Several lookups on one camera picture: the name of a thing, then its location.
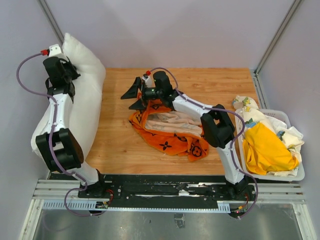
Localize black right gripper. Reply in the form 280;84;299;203
121;77;164;111

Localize white pillow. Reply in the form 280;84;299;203
30;32;107;161

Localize orange patterned pillowcase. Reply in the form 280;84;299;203
128;99;210;162

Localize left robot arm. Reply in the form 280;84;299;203
35;56;107;198

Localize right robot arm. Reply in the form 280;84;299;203
121;68;248;200

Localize white cartoon print cloth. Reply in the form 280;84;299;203
232;95;304;163

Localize yellow cloth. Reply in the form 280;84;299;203
242;123;300;175

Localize white plastic laundry basket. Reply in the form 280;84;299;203
238;109;305;182

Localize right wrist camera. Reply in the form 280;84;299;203
142;70;153;88

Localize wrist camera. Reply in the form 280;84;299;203
142;70;153;88
48;44;65;59

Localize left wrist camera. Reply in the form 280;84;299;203
48;44;65;59

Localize left aluminium frame post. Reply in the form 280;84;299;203
37;0;64;45

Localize aluminium frame post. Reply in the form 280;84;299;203
37;0;64;45
254;0;304;75

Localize grey slotted cable duct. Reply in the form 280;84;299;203
42;200;231;214

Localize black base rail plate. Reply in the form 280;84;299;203
78;175;256;207

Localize right aluminium frame post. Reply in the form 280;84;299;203
254;0;304;75

